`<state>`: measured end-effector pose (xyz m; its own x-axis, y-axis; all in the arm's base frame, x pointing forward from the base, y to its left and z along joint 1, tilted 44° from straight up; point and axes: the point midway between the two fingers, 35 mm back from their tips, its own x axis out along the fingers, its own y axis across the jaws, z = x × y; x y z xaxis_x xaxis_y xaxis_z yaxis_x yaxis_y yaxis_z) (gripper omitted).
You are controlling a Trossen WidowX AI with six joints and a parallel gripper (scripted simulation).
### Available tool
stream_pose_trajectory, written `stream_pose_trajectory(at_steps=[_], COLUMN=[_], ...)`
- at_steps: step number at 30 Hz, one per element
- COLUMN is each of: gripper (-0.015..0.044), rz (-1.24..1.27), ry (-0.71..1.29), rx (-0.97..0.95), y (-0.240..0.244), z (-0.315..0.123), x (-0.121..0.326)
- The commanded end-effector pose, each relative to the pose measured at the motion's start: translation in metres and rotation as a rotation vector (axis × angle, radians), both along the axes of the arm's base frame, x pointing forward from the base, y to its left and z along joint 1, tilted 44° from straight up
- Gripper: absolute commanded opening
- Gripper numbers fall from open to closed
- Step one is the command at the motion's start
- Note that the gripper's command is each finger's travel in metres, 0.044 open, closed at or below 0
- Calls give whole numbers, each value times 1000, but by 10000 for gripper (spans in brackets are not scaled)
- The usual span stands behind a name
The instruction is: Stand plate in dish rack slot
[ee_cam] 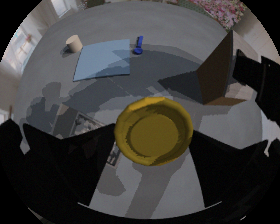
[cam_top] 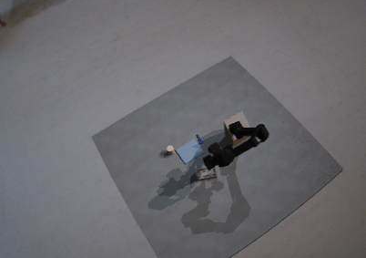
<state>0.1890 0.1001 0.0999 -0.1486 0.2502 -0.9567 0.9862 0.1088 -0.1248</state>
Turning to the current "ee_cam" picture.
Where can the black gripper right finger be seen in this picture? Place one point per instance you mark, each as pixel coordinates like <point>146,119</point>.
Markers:
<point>218,165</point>

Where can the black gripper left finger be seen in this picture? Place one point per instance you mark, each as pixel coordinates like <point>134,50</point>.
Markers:
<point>80,159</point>

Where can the light blue flat mat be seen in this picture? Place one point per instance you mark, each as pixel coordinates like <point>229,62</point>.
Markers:
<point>108,58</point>

